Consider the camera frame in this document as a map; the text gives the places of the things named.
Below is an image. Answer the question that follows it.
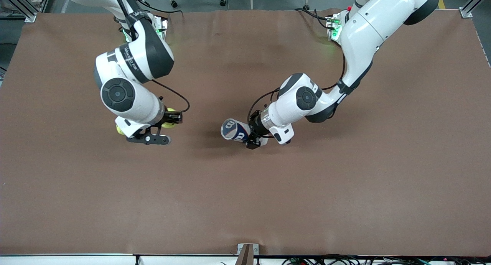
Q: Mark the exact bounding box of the clear tennis ball can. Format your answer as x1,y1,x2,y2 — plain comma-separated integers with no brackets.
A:
221,119,252,142

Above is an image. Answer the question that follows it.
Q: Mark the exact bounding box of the brown paper table cover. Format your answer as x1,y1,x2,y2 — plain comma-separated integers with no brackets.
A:
0,8,491,257

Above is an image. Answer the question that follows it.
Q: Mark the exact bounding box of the small metal bracket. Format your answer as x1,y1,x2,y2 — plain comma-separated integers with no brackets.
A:
237,243,259,256

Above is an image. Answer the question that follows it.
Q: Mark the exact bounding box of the brown wooden post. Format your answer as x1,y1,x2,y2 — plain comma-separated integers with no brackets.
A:
235,244,254,265

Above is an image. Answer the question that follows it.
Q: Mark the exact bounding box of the black base cable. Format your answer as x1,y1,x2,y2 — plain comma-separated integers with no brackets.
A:
295,8,331,30

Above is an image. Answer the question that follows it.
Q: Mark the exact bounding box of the bundle of black cables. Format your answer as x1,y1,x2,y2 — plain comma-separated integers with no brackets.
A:
282,253,491,265

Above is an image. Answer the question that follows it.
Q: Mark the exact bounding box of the aluminium frame post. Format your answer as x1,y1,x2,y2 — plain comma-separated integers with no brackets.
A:
0,0,38,23
460,0,491,19

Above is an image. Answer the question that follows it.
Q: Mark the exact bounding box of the white table edge rail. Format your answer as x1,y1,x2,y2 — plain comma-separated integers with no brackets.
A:
0,253,491,265

